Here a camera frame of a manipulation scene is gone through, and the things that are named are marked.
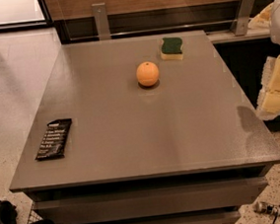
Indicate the left metal bracket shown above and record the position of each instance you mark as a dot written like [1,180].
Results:
[101,20]

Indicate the black rxbar chocolate wrapper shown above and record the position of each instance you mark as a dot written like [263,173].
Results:
[53,142]

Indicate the right metal bracket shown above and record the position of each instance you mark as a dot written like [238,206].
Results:
[240,23]

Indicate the green and yellow sponge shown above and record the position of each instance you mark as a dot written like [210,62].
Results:
[171,48]

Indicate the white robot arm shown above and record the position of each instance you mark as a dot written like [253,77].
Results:
[274,25]

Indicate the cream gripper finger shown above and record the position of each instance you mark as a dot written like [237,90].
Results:
[261,20]
[268,100]

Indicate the orange fruit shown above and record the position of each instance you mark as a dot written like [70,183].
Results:
[147,74]

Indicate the metal bracket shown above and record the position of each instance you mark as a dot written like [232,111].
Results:
[101,20]
[240,23]

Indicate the grey upper drawer front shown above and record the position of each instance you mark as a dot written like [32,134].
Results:
[151,202]

